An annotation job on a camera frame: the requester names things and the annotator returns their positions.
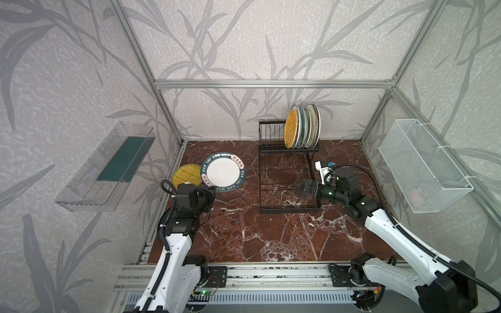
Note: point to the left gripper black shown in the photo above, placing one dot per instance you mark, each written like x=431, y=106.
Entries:
x=208, y=193

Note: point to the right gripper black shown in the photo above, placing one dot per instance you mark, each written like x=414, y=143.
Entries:
x=309, y=184

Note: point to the yellow-green round plate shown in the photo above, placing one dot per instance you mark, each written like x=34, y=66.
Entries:
x=187, y=174

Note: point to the white plate dark green rim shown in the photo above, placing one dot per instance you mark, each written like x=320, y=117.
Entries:
x=224, y=171

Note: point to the black wire dish rack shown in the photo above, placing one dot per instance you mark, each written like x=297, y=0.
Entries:
x=280, y=169

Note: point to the white plate cloud emblem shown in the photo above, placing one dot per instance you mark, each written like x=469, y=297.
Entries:
x=299, y=134

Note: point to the cream plate with plum blossoms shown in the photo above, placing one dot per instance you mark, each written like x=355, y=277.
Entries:
x=318, y=125

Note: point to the light green flower plate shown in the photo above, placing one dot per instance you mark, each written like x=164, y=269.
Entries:
x=304, y=127

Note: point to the orange woven round plate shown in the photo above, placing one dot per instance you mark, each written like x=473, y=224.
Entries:
x=291, y=129

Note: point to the sunburst plate teal rim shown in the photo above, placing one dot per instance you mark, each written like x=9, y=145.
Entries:
x=311, y=141

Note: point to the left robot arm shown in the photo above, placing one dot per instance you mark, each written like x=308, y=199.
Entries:
x=177, y=274

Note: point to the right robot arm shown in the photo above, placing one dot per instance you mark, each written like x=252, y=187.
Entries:
x=436, y=283

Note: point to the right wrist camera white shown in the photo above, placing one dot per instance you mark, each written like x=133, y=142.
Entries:
x=326, y=170

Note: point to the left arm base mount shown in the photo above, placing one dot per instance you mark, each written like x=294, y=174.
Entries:
x=211, y=276

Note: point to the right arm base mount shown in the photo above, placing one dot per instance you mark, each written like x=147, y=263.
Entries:
x=351, y=275

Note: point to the aluminium front rail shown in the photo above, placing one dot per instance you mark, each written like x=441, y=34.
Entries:
x=249, y=276

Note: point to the clear plastic wall tray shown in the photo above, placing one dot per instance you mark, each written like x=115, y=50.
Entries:
x=104, y=178

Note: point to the white wire mesh basket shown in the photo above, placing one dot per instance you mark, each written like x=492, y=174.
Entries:
x=425, y=173

